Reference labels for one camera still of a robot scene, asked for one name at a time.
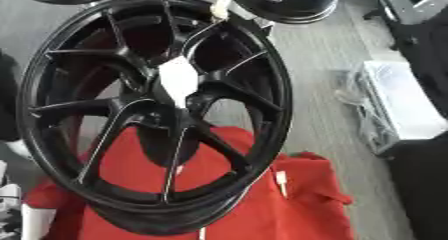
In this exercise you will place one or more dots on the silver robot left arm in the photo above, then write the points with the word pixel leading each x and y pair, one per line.
pixel 36 222

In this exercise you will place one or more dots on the white pin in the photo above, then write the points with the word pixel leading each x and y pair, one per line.
pixel 282 182
pixel 202 234

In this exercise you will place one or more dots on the black spoked wheel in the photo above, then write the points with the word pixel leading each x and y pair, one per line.
pixel 146 214

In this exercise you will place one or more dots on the black round tyre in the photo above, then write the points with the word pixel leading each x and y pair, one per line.
pixel 303 7

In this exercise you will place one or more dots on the black cabinet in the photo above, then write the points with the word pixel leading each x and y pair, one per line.
pixel 423 194

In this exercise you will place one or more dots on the pale white post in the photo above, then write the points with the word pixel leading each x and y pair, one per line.
pixel 224 2

